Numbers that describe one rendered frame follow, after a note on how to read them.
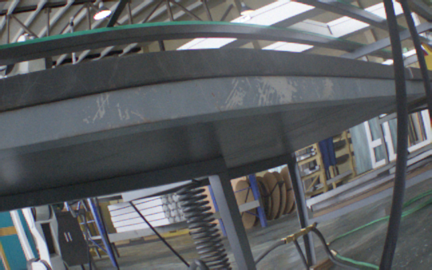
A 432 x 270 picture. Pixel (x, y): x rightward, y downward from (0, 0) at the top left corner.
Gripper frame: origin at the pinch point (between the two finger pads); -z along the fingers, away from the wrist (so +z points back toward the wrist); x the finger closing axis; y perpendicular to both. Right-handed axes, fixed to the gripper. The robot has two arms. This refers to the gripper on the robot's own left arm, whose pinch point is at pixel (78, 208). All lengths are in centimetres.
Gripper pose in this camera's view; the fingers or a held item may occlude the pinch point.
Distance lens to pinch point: 248.6
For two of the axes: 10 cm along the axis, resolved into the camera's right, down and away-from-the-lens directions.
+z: -4.3, -8.9, 1.4
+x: 8.5, -4.5, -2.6
